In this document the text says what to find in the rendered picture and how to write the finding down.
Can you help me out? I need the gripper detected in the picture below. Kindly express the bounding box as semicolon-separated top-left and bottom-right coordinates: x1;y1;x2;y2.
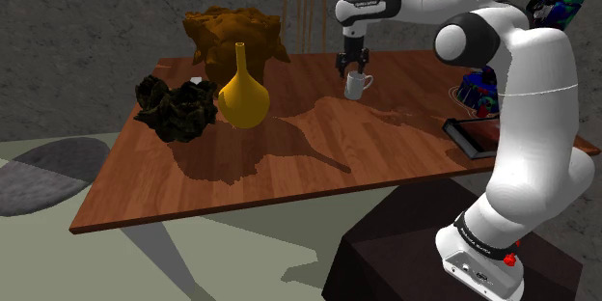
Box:
335;35;370;79

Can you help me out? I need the white mug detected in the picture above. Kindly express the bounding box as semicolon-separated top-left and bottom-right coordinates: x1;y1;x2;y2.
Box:
343;70;374;101

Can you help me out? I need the wooden table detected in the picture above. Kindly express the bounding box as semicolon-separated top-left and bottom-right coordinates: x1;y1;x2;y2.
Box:
68;48;602;235

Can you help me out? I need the multicoloured patterned bowl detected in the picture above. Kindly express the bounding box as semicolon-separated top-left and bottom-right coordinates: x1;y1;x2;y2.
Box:
449;66;502;120

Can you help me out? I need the yellow long-necked vase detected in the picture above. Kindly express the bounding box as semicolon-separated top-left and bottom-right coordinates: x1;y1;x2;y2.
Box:
217;41;272;129

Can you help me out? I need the wooden chair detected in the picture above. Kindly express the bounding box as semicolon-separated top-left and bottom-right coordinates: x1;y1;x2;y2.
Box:
281;0;329;55

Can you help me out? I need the dark red book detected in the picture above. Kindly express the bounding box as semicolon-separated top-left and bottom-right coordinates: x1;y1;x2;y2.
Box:
441;117;502;160

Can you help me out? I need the dark green leafy lump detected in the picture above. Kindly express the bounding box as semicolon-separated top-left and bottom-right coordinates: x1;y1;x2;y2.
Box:
133;74;219;144

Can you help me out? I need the dark robot stand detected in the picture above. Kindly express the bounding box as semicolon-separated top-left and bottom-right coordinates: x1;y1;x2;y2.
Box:
321;177;585;301

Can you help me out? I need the grey oval rug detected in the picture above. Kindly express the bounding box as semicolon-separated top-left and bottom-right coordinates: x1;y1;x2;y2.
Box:
0;136;112;218

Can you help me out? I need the brown lumpy bust figure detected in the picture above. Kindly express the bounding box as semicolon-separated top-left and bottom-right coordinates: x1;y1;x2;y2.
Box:
181;6;291;89

